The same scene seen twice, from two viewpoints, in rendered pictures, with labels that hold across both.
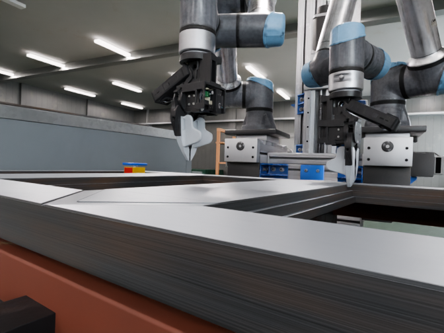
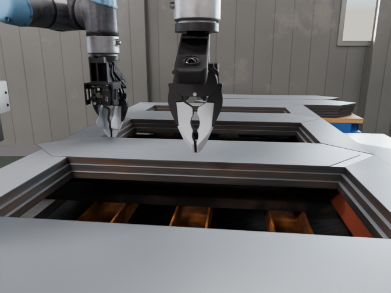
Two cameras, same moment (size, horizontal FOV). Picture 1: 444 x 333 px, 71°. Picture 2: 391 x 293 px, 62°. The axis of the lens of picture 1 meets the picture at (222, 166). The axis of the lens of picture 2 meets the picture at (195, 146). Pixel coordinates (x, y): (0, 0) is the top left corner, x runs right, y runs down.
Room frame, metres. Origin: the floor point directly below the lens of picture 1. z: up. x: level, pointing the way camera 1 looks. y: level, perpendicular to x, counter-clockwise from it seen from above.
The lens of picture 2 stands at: (0.91, 0.55, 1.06)
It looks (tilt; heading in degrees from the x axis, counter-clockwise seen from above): 15 degrees down; 241
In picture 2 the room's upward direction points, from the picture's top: straight up
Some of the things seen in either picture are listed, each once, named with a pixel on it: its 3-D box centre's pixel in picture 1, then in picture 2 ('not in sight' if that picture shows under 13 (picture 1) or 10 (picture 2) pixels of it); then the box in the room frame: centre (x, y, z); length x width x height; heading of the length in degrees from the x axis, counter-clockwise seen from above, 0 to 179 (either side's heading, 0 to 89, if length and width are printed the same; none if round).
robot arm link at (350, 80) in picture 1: (345, 84); (105, 46); (0.71, -0.28, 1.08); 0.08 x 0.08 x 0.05
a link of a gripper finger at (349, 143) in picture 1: (349, 146); (118, 104); (0.69, -0.28, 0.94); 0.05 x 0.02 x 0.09; 145
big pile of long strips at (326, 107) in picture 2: not in sight; (269, 104); (-0.24, -0.76, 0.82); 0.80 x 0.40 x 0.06; 145
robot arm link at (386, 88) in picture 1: (390, 84); not in sight; (1.13, -0.60, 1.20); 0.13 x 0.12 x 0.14; 38
